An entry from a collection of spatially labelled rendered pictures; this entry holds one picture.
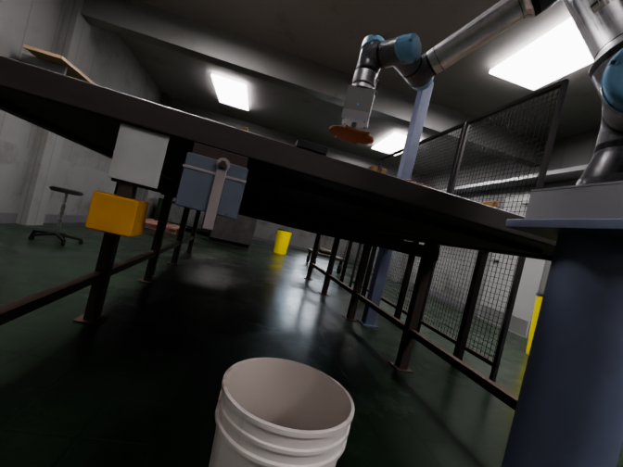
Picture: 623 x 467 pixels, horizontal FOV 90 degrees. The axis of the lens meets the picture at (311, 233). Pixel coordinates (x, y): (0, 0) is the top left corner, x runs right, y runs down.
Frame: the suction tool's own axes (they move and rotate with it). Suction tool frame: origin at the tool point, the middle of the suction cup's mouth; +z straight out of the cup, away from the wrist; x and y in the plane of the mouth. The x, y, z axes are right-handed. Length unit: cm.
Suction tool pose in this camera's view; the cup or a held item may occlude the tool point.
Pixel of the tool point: (350, 137)
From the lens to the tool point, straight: 104.3
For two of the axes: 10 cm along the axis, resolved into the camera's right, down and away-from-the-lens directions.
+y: -9.6, -2.4, 1.5
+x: -1.5, -0.4, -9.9
